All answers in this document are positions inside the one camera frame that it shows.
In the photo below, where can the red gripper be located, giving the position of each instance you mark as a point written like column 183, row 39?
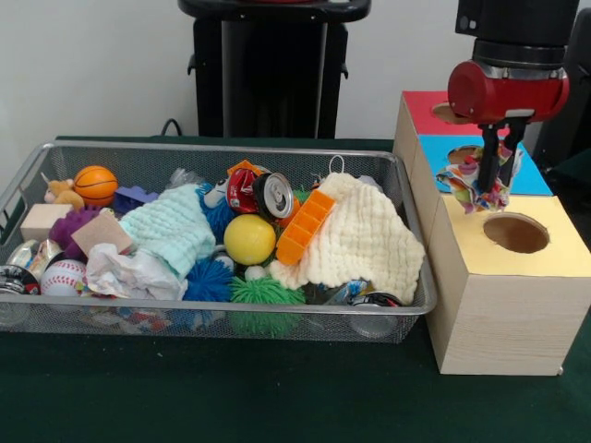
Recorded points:
column 503, row 92

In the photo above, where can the multicoloured patterned cloth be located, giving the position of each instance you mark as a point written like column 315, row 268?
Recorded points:
column 466, row 184

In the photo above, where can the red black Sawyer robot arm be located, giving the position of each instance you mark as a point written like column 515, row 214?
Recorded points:
column 517, row 23

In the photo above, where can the wooden box with three holes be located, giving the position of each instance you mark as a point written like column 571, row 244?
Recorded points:
column 503, row 323

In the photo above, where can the shallow mesh bin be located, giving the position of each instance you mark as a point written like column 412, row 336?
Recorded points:
column 277, row 323

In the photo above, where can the green covered side table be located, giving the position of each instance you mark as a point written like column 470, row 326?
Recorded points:
column 577, row 171

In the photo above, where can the black chair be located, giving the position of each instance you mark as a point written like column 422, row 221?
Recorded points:
column 579, row 115

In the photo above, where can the cream knitted cloth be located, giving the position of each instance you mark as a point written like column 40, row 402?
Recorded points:
column 360, row 240

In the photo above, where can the orange plastic brick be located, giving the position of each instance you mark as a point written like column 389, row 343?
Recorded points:
column 300, row 231

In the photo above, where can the black drinks can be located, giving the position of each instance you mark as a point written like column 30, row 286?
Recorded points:
column 272, row 198

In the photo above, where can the yellow ball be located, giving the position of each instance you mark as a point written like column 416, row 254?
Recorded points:
column 249, row 240

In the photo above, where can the green spiky ball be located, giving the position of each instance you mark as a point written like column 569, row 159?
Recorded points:
column 263, row 293

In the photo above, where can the blue spiky ball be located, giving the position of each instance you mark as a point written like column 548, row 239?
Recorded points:
column 208, row 281

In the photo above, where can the mint knitted cloth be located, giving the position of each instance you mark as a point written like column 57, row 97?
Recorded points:
column 171, row 226

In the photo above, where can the dark green tablecloth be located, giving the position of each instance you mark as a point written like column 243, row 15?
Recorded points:
column 231, row 397

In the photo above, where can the white crumpled paper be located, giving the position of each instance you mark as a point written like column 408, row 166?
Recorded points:
column 134, row 274

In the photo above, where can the orange basketball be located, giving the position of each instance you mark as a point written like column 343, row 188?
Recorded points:
column 94, row 184

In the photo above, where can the white baseball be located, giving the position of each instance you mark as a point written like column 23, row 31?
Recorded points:
column 62, row 277

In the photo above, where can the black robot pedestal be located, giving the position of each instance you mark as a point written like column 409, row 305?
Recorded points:
column 277, row 69

